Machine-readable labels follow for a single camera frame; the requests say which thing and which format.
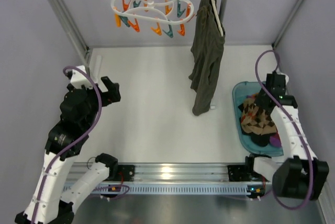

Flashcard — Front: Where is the black sock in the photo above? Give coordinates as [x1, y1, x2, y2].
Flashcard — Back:
[241, 129, 273, 147]

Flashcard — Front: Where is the red purple striped sock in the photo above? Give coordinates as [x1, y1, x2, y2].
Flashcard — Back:
[269, 133, 282, 148]

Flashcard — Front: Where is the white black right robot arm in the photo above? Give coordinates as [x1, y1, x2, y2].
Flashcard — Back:
[249, 72, 329, 200]

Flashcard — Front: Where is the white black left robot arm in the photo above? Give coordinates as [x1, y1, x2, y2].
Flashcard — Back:
[15, 76, 121, 223]

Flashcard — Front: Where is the white clip sock hanger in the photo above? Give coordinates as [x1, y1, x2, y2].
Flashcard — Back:
[110, 0, 195, 39]

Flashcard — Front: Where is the white garment hanger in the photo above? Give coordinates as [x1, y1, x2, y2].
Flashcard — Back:
[210, 0, 224, 36]

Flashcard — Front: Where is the teal plastic basket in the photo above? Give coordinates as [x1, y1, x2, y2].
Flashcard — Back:
[232, 81, 283, 157]

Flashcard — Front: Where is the olive green hanging garment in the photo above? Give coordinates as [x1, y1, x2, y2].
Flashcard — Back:
[188, 0, 226, 116]

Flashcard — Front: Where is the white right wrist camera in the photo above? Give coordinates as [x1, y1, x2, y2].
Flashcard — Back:
[277, 71, 289, 84]

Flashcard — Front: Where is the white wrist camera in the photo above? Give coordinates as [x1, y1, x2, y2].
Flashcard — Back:
[66, 65, 98, 89]
[277, 71, 289, 84]

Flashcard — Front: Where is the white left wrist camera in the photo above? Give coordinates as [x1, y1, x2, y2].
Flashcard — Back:
[66, 65, 98, 89]

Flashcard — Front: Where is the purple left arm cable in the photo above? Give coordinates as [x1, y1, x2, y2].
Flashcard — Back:
[31, 65, 130, 222]

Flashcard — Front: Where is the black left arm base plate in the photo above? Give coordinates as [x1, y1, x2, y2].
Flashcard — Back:
[114, 164, 136, 182]

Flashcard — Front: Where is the aluminium mounting rail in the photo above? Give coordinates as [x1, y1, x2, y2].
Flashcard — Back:
[65, 162, 275, 183]

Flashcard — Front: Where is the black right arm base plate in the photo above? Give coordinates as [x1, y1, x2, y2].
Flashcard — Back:
[227, 165, 260, 182]

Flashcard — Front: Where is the white slotted cable duct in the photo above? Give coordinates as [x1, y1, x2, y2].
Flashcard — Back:
[62, 184, 265, 196]

